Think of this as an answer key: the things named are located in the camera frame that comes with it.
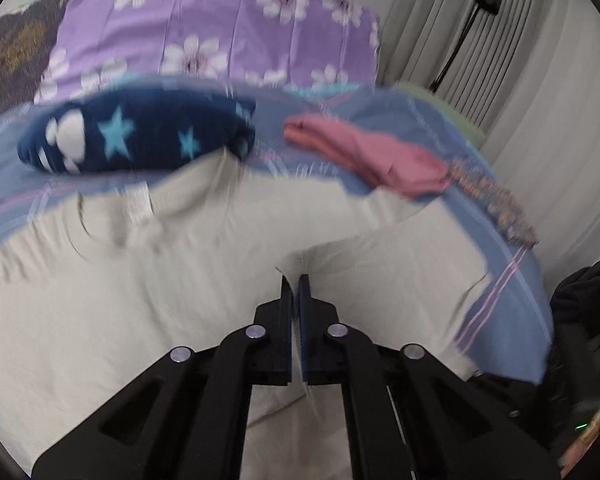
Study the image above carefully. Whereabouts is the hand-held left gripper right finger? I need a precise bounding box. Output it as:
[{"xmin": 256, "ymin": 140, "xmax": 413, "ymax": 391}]
[{"xmin": 298, "ymin": 274, "xmax": 563, "ymax": 480}]

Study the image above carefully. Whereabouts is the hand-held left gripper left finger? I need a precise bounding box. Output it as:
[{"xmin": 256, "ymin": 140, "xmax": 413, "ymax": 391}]
[{"xmin": 31, "ymin": 275, "xmax": 295, "ymax": 480}]

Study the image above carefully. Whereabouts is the beige garment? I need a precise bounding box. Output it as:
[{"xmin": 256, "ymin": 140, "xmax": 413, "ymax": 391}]
[{"xmin": 0, "ymin": 152, "xmax": 493, "ymax": 476}]

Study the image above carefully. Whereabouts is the dark clothes pile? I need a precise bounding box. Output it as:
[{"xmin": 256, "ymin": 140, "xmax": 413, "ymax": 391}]
[{"xmin": 545, "ymin": 257, "xmax": 600, "ymax": 461}]

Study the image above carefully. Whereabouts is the folded pink garment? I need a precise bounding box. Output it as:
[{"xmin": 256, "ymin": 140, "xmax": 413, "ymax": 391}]
[{"xmin": 282, "ymin": 112, "xmax": 453, "ymax": 200}]

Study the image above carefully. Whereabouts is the blue plaid blanket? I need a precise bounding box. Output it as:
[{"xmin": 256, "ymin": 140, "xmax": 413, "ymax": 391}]
[{"xmin": 0, "ymin": 77, "xmax": 556, "ymax": 386}]

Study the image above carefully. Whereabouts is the small floral-print cloth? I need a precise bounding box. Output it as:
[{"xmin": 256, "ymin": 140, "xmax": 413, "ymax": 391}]
[{"xmin": 445, "ymin": 157, "xmax": 540, "ymax": 248}]

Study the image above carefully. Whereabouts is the navy star-print garment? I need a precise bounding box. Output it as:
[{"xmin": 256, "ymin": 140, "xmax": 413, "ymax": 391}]
[{"xmin": 17, "ymin": 87, "xmax": 258, "ymax": 176}]

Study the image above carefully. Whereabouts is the green bed sheet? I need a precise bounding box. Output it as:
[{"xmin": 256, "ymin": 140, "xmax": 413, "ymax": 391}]
[{"xmin": 395, "ymin": 80, "xmax": 488, "ymax": 148}]

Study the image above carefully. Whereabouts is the purple flowered duvet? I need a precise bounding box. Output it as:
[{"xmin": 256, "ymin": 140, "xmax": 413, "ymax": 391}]
[{"xmin": 32, "ymin": 0, "xmax": 383, "ymax": 106}]

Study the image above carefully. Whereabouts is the light grey curtain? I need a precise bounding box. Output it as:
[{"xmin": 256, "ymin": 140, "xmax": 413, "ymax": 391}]
[{"xmin": 377, "ymin": 0, "xmax": 600, "ymax": 311}]

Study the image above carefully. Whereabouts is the dark brown patterned cloth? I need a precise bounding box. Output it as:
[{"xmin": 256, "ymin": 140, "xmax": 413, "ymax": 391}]
[{"xmin": 0, "ymin": 0, "xmax": 81, "ymax": 121}]

